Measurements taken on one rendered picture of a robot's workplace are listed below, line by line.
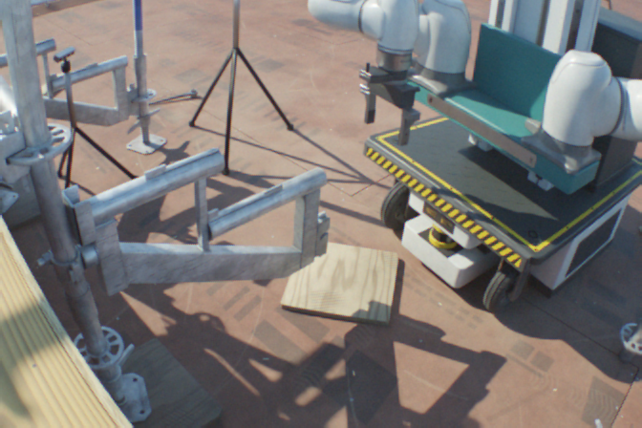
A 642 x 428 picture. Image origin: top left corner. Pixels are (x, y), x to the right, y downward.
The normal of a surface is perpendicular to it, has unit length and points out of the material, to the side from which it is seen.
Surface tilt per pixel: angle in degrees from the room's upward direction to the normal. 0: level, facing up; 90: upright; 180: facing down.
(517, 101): 90
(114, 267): 90
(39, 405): 0
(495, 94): 90
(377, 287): 0
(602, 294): 0
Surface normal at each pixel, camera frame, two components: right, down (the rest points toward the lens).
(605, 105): -0.02, 0.47
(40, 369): 0.06, -0.83
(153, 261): 0.70, 0.43
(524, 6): -0.82, 0.28
